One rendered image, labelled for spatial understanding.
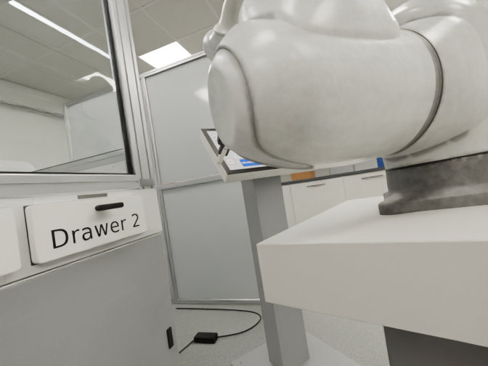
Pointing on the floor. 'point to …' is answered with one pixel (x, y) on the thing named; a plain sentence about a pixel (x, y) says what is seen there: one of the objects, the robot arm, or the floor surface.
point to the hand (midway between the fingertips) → (221, 154)
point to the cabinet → (93, 311)
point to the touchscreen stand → (294, 332)
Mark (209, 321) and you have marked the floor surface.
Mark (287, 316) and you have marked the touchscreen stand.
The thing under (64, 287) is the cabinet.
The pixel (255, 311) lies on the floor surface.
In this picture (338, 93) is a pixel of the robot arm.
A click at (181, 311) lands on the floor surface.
